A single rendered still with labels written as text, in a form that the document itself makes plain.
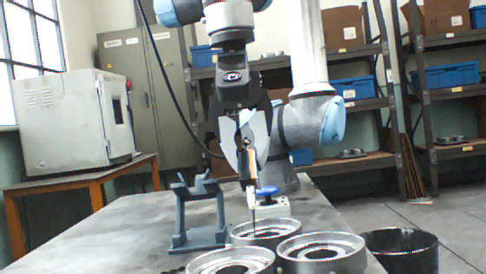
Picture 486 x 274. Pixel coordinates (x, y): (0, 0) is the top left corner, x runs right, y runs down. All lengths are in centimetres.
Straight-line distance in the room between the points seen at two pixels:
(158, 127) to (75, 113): 172
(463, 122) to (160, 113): 318
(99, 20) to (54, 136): 231
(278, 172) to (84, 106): 193
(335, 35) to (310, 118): 318
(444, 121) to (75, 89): 368
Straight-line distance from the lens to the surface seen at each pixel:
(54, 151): 290
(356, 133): 467
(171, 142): 440
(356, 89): 417
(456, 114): 501
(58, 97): 288
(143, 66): 448
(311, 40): 105
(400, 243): 202
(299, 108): 102
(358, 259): 50
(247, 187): 62
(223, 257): 56
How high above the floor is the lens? 101
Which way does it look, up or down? 3 degrees down
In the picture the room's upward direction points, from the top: 8 degrees counter-clockwise
